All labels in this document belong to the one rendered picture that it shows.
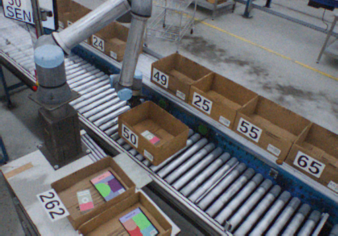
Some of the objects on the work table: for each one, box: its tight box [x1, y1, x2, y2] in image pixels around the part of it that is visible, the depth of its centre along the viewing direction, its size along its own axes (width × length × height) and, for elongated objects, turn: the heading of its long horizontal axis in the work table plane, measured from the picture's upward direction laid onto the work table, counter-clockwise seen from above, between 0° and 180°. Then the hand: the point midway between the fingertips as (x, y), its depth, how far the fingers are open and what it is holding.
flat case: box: [118, 207, 160, 236], centre depth 166 cm, size 14×19×2 cm
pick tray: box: [78, 191, 172, 236], centre depth 159 cm, size 28×38×10 cm
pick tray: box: [50, 155, 135, 231], centre depth 177 cm, size 28×38×10 cm
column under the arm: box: [37, 103, 92, 171], centre depth 196 cm, size 26×26×33 cm
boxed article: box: [77, 189, 94, 214], centre depth 174 cm, size 7×13×4 cm, turn 16°
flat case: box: [90, 171, 126, 202], centre depth 183 cm, size 14×19×2 cm
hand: (136, 114), depth 233 cm, fingers closed
